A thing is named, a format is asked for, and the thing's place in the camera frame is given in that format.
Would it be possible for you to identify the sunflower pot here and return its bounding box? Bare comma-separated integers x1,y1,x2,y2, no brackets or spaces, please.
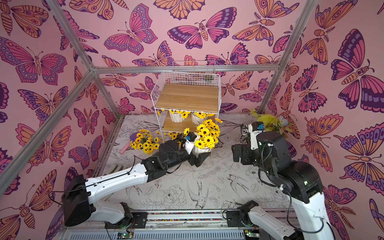
129,130,160,155
184,118,223,157
157,109,190,123
191,112,215,125
168,132,184,142

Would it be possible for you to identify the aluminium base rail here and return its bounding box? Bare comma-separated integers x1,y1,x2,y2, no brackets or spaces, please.
58,208,313,240

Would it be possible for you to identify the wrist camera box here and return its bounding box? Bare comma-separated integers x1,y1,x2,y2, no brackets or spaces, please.
184,132,197,155
248,121,265,151

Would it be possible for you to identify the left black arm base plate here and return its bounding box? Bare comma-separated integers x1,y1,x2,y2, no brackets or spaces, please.
105,212,148,230

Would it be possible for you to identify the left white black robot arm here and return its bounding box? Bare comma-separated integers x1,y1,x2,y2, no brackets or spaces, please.
62,141,211,227

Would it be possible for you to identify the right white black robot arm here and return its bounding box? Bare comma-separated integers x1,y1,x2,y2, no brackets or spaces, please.
231,132,335,240

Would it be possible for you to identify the white wire wooden shelf rack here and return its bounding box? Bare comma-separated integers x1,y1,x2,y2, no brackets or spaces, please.
151,72,222,134

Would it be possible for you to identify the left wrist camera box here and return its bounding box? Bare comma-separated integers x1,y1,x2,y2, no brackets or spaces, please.
184,132,197,155

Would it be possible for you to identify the green striped leafy plant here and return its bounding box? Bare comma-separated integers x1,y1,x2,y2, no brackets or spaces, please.
240,109,294,144

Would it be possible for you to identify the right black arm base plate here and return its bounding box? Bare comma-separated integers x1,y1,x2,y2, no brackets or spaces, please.
222,210,255,228

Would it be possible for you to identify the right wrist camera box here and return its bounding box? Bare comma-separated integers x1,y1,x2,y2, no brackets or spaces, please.
248,121,265,151

